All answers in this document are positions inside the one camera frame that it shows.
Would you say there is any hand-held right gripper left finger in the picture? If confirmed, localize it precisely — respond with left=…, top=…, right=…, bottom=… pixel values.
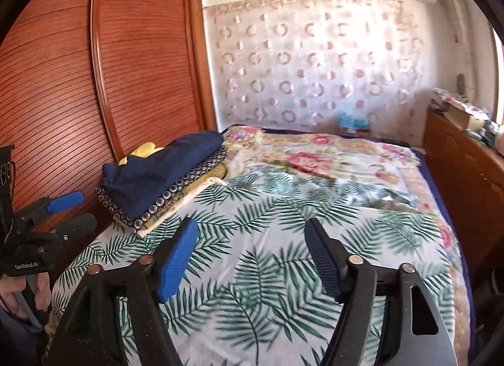
left=45, top=217, right=199, bottom=366

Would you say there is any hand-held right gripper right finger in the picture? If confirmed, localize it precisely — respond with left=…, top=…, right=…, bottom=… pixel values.
left=304, top=218, right=459, bottom=366

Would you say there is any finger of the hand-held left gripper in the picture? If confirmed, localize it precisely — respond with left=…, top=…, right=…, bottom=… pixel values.
left=49, top=214, right=98, bottom=244
left=16, top=192, right=85, bottom=225

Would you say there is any dark navy towel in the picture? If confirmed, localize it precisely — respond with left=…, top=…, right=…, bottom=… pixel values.
left=101, top=130, right=225, bottom=221

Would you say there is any person's left forearm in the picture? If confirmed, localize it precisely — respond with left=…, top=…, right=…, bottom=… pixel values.
left=0, top=307, right=50, bottom=366

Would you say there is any person's left hand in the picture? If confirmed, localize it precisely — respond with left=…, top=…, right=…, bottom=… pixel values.
left=0, top=273, right=52, bottom=321

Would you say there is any leaf print bed sheet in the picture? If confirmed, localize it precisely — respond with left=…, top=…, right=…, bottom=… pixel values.
left=51, top=165, right=457, bottom=366

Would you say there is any yellow plush toy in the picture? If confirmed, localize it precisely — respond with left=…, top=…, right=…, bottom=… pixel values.
left=118, top=141, right=166, bottom=166

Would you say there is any pale yellow folded cloth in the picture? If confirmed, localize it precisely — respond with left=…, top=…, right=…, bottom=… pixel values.
left=136, top=163, right=231, bottom=238

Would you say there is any floral blanket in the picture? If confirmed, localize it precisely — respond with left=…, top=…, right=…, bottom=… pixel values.
left=220, top=125, right=471, bottom=351

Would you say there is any blue plastic bag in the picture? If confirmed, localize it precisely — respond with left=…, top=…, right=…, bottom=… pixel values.
left=338, top=112, right=371, bottom=130

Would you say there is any low wooden cabinet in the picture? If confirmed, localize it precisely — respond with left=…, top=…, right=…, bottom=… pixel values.
left=423, top=108, right=504, bottom=272

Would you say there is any wooden slatted wardrobe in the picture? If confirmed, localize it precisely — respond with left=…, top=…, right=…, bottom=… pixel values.
left=0, top=0, right=217, bottom=272

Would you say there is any sheer circle-patterned curtain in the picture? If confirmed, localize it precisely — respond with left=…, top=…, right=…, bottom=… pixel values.
left=203, top=0, right=426, bottom=134

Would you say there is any cardboard box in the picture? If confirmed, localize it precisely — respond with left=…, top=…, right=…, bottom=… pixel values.
left=445, top=100, right=487, bottom=130

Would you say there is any beige window curtain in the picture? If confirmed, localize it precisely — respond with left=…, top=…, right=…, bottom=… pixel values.
left=441, top=0, right=479, bottom=87

